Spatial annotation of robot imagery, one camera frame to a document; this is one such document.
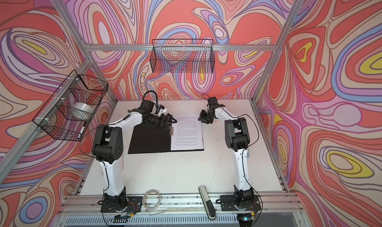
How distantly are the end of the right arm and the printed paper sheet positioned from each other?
0.21 feet

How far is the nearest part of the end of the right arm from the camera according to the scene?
839 millimetres

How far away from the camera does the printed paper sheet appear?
3.13ft
